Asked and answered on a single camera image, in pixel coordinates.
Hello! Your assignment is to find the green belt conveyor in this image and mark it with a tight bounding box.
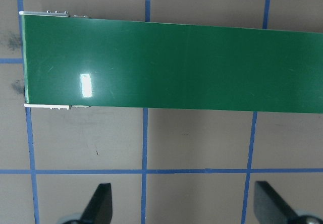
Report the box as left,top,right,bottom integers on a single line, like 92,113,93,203
19,10,323,114

